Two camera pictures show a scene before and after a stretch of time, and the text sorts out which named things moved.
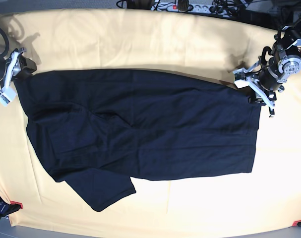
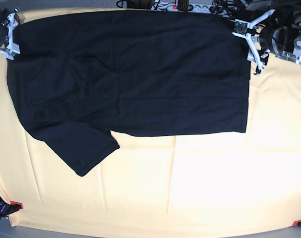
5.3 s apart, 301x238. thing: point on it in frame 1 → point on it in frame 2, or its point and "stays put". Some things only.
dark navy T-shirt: x=94 y=130 → x=79 y=76
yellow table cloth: x=203 y=43 stays put
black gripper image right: x=269 y=81 → x=265 y=39
